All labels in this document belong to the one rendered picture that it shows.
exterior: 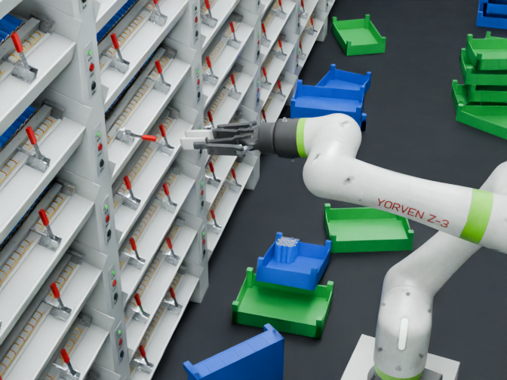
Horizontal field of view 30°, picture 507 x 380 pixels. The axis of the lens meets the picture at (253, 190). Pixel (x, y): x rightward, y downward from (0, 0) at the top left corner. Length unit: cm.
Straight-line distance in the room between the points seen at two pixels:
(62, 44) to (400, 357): 107
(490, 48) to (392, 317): 234
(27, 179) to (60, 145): 14
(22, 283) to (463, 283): 185
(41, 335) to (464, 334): 155
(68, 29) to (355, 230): 187
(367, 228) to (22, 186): 194
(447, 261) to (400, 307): 16
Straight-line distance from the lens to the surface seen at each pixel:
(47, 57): 188
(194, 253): 308
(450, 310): 325
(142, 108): 247
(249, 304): 320
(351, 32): 504
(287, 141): 215
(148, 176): 256
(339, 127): 211
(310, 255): 340
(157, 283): 281
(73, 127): 203
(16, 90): 177
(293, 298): 323
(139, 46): 235
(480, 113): 435
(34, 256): 199
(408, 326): 226
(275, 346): 279
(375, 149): 403
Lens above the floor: 213
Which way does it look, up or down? 35 degrees down
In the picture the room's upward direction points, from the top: straight up
